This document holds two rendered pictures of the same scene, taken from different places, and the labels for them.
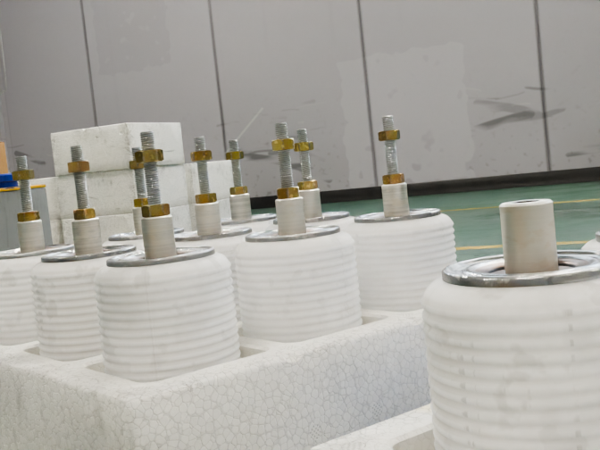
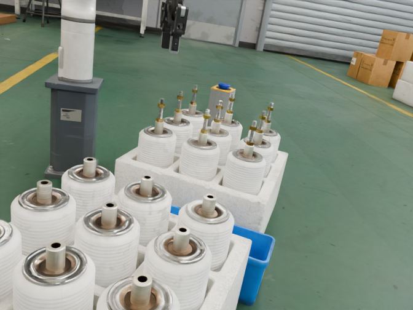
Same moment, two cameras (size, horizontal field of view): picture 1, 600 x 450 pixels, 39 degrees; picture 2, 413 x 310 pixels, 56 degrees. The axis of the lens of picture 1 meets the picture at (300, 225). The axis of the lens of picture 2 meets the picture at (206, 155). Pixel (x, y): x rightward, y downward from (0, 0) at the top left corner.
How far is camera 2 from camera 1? 0.81 m
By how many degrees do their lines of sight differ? 55
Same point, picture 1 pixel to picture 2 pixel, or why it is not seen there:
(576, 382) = not seen: hidden behind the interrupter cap
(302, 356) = (162, 174)
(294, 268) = (184, 152)
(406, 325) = (201, 186)
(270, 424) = not seen: hidden behind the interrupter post
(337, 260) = (195, 157)
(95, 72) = not seen: outside the picture
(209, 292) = (151, 146)
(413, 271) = (229, 174)
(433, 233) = (239, 166)
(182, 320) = (143, 149)
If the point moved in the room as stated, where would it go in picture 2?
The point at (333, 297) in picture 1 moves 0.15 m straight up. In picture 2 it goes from (190, 166) to (200, 107)
